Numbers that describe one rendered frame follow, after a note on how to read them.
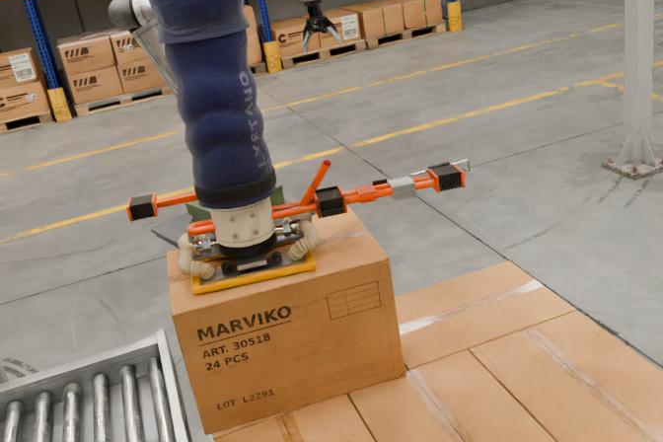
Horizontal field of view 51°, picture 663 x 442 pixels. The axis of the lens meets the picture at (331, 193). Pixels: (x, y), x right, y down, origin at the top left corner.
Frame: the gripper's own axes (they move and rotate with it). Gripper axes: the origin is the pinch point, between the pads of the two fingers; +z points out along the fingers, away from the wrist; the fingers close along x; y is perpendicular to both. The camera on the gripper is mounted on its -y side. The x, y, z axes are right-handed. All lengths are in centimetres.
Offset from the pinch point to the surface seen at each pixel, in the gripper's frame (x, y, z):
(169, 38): -26, 105, -30
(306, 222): -6, 95, 29
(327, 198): 1, 92, 24
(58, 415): -99, 100, 78
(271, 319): -18, 114, 47
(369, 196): 13, 91, 26
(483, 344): 38, 93, 81
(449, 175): 36, 86, 26
